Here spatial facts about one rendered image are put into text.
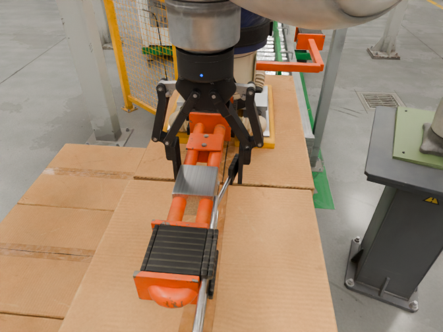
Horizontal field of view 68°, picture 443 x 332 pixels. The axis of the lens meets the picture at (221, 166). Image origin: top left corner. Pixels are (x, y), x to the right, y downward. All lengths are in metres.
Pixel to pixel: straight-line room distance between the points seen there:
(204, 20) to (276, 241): 0.39
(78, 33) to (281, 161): 1.77
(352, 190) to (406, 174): 1.07
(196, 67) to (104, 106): 2.06
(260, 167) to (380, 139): 0.66
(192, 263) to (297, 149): 0.51
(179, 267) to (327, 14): 0.29
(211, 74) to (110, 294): 0.37
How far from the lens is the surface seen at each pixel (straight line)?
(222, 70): 0.42
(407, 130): 1.38
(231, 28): 0.41
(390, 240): 1.52
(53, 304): 1.10
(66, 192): 1.41
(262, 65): 0.93
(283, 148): 0.82
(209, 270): 0.38
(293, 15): 0.25
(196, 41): 0.40
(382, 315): 1.74
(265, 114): 0.91
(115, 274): 0.59
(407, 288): 1.74
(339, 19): 0.24
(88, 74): 2.39
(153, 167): 0.76
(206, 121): 0.64
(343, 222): 2.02
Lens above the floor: 1.42
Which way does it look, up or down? 39 degrees down
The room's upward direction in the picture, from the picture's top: straight up
